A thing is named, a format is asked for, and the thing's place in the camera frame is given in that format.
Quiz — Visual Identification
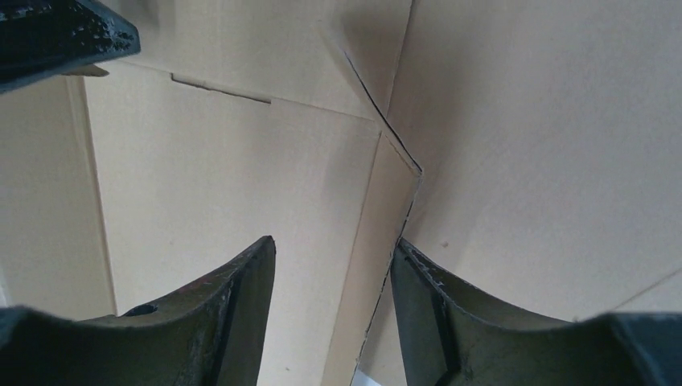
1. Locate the large cardboard box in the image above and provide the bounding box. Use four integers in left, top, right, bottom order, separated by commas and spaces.
1, 1, 418, 385

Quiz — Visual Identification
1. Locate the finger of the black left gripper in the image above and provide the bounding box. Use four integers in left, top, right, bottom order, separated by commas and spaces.
1, 1, 141, 93

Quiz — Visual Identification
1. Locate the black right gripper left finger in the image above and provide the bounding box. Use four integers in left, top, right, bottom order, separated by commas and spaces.
1, 236, 276, 385

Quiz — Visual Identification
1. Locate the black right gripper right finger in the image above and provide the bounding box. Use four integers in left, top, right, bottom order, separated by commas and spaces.
390, 240, 681, 385

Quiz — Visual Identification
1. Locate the flat cardboard blank underneath left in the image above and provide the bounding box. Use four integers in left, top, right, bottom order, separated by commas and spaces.
322, 1, 681, 380

